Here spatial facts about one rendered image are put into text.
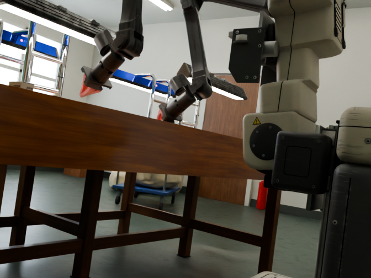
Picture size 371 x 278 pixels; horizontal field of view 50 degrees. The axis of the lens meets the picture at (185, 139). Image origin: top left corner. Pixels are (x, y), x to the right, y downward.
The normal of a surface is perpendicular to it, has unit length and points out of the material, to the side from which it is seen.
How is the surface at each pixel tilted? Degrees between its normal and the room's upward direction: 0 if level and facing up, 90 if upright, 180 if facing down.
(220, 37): 90
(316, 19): 90
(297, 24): 90
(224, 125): 90
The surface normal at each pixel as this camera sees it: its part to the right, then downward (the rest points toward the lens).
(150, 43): -0.52, -0.11
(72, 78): 0.84, 0.09
